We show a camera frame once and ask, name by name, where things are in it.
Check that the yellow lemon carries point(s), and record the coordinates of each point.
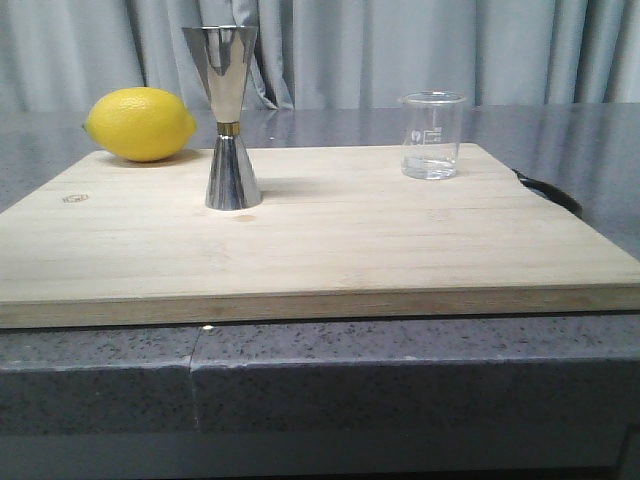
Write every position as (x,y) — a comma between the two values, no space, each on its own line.
(140,124)

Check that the grey curtain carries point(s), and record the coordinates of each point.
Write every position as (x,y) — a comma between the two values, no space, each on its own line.
(64,55)

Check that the clear glass measuring beaker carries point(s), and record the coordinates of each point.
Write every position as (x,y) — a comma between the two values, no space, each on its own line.
(432,134)

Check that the steel jigger shaker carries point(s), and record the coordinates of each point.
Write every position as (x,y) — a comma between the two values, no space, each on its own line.
(222,56)

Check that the black cutting board handle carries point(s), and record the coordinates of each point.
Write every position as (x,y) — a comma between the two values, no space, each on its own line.
(551,193)

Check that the light wooden cutting board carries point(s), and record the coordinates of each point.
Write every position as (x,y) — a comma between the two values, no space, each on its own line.
(340,232)

